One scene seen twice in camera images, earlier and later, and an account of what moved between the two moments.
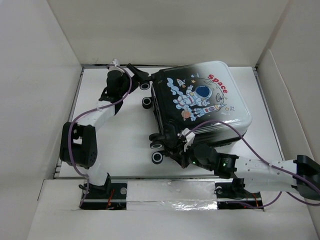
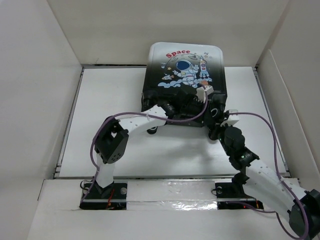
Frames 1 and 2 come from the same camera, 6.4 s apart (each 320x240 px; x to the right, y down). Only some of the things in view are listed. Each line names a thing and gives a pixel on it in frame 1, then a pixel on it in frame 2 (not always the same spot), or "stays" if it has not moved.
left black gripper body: (126, 83) → (192, 109)
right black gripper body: (188, 157) → (217, 133)
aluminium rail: (144, 177) stays
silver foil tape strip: (171, 195) stays
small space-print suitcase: (205, 97) → (173, 67)
